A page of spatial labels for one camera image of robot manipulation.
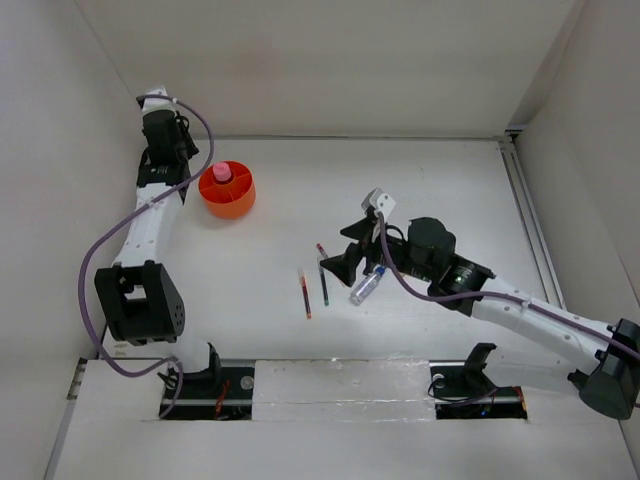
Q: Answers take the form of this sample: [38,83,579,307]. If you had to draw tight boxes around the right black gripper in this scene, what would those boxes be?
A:
[319,216,435,287]

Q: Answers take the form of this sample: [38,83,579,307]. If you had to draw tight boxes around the pink capped small bottle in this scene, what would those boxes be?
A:
[212,162,234,184]

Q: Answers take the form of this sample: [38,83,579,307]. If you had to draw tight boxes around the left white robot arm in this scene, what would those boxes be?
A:
[94,106,223,397]

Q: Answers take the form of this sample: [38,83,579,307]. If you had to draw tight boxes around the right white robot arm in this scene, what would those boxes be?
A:
[320,215,639,420]

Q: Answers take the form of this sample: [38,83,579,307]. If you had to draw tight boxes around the red pen refill with white end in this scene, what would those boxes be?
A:
[316,243,329,259]

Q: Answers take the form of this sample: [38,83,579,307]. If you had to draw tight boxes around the clear spray bottle blue nozzle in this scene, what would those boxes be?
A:
[350,266,386,306]

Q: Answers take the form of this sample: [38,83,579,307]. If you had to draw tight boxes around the green pen refill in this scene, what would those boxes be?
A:
[317,255,330,307]

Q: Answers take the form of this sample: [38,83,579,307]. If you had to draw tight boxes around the red pen refill left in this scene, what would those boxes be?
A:
[298,268,312,320]

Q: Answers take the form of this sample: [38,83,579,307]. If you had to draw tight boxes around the orange round compartment organizer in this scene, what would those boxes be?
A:
[198,161,256,220]

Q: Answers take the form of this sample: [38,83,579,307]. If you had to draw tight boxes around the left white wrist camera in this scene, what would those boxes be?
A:
[136,85,177,116]

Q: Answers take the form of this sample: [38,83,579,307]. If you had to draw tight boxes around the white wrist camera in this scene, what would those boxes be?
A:
[361,188,396,221]
[136,85,177,116]

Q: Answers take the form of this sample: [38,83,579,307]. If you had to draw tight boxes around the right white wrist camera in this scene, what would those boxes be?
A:
[361,188,396,221]

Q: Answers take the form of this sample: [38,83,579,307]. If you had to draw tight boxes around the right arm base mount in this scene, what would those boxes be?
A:
[427,365,528,420]

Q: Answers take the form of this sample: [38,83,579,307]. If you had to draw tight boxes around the aluminium rail right edge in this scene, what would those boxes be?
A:
[496,131,566,308]

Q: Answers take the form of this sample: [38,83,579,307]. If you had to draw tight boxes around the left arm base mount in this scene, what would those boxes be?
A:
[162,364,255,421]

